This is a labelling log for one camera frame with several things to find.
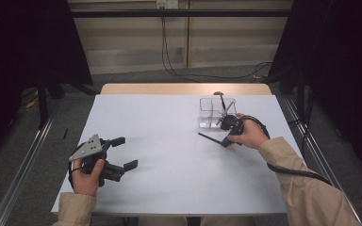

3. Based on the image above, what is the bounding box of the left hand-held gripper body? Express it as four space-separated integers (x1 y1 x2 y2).
68 134 125 187

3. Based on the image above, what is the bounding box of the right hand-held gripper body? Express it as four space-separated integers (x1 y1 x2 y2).
220 114 245 149

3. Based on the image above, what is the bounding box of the clear plastic pen holder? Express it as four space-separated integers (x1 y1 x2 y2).
197 97 238 130

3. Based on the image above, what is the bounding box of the black pencil orange end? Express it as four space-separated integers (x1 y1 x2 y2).
197 132 234 150
220 92 228 113

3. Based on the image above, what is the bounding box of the person's right hand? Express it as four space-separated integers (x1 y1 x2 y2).
227 112 270 150

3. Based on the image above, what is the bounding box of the person's left hand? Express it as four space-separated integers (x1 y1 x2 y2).
71 158 106 198

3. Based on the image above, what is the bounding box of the white table cover sheet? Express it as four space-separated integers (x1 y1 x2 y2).
51 93 305 217

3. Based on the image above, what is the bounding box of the light wooden table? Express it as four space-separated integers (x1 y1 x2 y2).
99 82 272 96

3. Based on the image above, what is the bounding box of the black curtain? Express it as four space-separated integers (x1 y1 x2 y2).
0 0 94 164
268 0 362 181

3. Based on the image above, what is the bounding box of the left hand-held gripper cable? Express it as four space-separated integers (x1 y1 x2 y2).
68 145 84 191

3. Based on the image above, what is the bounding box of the hand-held gripper cable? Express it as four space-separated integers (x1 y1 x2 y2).
240 115 333 186
68 145 84 191

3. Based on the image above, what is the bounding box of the black power cable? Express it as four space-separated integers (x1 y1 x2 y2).
163 17 274 80
160 7 204 84

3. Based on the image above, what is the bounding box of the black stand post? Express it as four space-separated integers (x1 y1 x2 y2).
37 73 50 130
296 67 305 123

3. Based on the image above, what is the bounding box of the aluminium floor rail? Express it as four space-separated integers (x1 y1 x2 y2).
0 103 60 226
279 93 362 226

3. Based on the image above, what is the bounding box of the right hand-held gripper cable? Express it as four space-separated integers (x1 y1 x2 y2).
240 115 333 186

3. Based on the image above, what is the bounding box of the black horizontal frame bar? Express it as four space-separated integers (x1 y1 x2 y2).
70 8 293 18

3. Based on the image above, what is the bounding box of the white wall socket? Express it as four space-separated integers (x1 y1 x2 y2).
156 0 179 9

